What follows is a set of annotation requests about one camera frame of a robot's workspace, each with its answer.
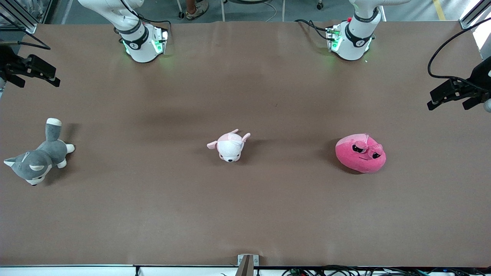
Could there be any pink round plush toy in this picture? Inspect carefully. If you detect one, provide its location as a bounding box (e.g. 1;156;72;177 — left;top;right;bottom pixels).
335;133;387;174

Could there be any grey husky plush toy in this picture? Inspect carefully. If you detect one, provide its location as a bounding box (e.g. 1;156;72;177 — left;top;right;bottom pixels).
3;118;75;186

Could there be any person's shoe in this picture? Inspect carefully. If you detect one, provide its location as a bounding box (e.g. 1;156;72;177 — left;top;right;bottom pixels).
186;0;209;21

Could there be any white and pink plush puppy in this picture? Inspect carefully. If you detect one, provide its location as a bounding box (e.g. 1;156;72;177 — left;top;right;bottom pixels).
207;129;251;163

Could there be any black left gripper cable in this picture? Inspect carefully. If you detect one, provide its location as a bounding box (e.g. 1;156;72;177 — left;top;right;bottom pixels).
428;17;491;90

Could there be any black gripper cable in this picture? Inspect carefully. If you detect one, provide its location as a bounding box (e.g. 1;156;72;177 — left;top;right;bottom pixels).
0;33;51;51
428;17;491;90

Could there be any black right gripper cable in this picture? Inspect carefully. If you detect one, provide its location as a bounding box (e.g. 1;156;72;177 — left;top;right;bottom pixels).
0;33;51;51

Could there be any aluminium frame profile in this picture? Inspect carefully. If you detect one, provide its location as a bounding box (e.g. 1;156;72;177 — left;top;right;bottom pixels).
0;0;58;34
459;0;491;30

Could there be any black right arm base cable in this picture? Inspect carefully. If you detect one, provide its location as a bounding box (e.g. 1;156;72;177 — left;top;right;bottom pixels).
119;0;172;39

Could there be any black arm base cable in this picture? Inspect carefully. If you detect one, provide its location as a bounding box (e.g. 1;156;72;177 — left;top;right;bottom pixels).
295;18;334;41
119;0;172;39

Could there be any black left arm base cable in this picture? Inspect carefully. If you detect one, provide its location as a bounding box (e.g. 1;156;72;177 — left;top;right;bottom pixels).
295;18;334;41

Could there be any black cable bundle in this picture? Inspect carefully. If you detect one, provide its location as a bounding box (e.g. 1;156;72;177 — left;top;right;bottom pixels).
282;264;491;276

